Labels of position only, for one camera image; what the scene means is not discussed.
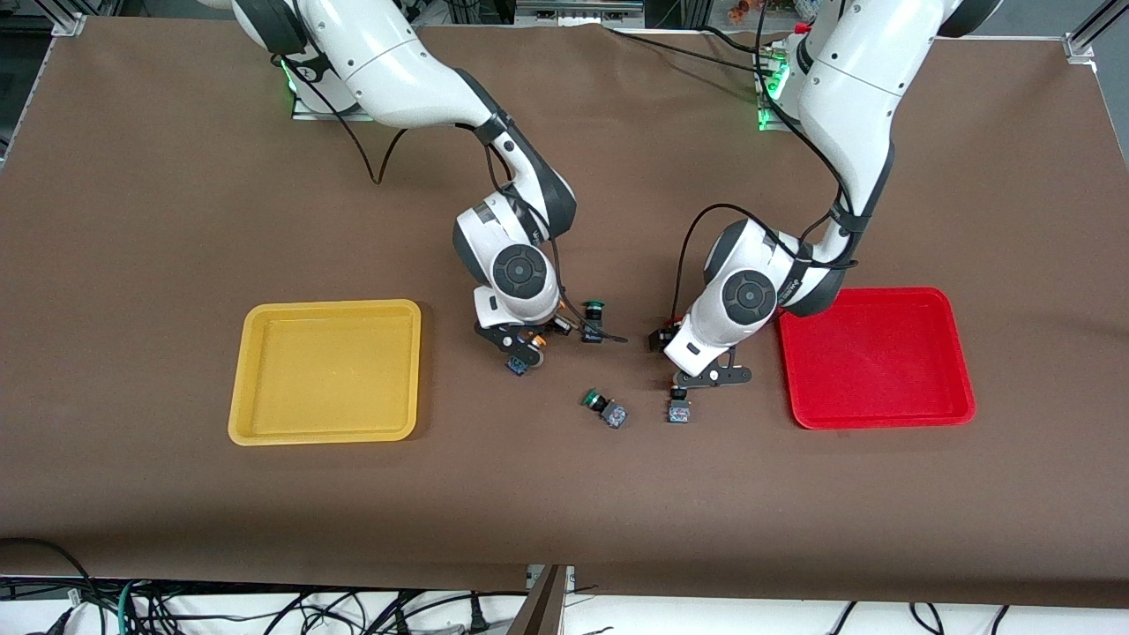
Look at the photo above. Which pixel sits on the aluminium frame corner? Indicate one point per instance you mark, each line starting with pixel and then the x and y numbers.
pixel 69 18

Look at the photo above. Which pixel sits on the yellow plastic tray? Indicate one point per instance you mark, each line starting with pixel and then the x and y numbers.
pixel 326 375

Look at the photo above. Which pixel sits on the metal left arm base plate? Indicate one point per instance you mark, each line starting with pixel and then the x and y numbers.
pixel 766 121

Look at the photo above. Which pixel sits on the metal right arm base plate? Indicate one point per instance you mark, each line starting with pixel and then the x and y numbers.
pixel 309 111

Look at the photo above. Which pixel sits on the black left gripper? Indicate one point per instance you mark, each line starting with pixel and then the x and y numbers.
pixel 660 339

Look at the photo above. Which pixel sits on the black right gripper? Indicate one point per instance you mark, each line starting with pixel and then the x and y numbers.
pixel 589 334

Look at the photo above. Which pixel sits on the green push button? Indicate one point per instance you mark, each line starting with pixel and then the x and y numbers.
pixel 595 310
pixel 615 414

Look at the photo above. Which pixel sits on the grey metal box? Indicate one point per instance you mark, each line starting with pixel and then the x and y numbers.
pixel 578 11

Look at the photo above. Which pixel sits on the brown table cover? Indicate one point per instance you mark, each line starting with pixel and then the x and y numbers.
pixel 564 494

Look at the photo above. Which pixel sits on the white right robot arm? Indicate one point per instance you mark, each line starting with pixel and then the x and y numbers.
pixel 397 62

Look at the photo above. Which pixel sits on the red plastic tray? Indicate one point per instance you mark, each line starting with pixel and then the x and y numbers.
pixel 882 362

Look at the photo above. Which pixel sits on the colourful floral decoration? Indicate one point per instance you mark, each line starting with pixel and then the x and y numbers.
pixel 758 9

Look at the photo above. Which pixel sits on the dark metal post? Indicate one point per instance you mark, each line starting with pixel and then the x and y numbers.
pixel 542 608

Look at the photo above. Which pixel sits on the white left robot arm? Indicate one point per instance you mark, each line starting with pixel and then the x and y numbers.
pixel 856 88

